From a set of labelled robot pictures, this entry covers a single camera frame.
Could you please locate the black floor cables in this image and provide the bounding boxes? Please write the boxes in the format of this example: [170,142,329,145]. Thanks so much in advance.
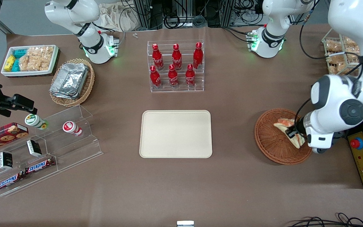
[286,212,363,227]

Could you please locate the white wire bread rack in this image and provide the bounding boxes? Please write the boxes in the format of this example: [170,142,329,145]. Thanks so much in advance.
[321,28,363,77]

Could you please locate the green lid yogurt bottle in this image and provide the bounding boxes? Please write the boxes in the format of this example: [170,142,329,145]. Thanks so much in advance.
[24,114,49,131]

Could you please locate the cream plastic serving tray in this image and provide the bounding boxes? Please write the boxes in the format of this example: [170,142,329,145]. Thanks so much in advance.
[139,110,213,159]

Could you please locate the clear acrylic bottle rack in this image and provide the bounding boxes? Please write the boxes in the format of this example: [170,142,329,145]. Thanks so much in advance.
[147,40,205,93]

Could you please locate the clear bag of rice crackers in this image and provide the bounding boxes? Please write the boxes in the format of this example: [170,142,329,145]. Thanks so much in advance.
[19,46,55,72]

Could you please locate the white rectangular snack tray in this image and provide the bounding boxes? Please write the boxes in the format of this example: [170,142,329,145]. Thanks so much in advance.
[1,45,59,77]

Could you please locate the Snickers chocolate bar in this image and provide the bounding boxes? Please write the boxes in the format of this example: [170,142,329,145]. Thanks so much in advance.
[25,157,56,176]
[0,172,26,192]

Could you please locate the round brown wicker basket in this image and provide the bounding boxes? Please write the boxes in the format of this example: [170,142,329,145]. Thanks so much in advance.
[254,108,314,166]

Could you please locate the red cola bottle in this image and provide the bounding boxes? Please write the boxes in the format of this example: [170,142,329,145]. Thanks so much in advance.
[168,64,180,88]
[172,44,183,71]
[150,65,162,89]
[185,64,196,88]
[193,42,204,70]
[152,44,164,71]

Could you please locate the small black carton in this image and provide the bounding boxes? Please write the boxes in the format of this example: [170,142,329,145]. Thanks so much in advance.
[0,152,14,170]
[26,139,43,157]

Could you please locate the oval light wicker basket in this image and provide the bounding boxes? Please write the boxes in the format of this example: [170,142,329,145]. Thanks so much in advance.
[49,58,95,108]

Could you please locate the red plaid cookie box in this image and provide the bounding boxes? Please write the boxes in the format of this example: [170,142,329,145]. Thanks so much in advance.
[0,122,29,155]

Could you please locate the packed bread in bag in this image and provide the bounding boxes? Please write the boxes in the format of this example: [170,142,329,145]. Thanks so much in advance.
[342,37,360,56]
[328,53,348,75]
[325,40,343,53]

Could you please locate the red lid yogurt bottle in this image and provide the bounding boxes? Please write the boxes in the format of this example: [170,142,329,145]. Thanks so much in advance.
[62,121,83,137]

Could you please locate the triangular sandwich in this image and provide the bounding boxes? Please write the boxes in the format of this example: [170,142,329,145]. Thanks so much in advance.
[273,118,306,149]

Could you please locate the aluminium frame with cables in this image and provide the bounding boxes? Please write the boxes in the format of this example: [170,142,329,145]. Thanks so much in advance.
[133,0,264,29]

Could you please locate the yellow snack box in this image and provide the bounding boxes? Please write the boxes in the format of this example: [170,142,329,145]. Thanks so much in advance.
[4,55,16,72]

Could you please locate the crumpled white cloth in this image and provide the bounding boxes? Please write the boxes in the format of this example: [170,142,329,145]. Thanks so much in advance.
[99,3,141,32]

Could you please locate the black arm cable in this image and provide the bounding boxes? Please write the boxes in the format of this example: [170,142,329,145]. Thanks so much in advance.
[294,6,363,126]

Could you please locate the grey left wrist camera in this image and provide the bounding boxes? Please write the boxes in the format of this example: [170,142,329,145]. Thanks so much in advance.
[311,145,337,154]

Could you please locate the clear acrylic stepped shelf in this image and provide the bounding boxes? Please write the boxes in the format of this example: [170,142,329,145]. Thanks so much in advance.
[0,105,104,198]

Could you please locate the stacked aluminium foil trays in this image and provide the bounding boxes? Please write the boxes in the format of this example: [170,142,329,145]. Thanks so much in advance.
[50,63,89,100]

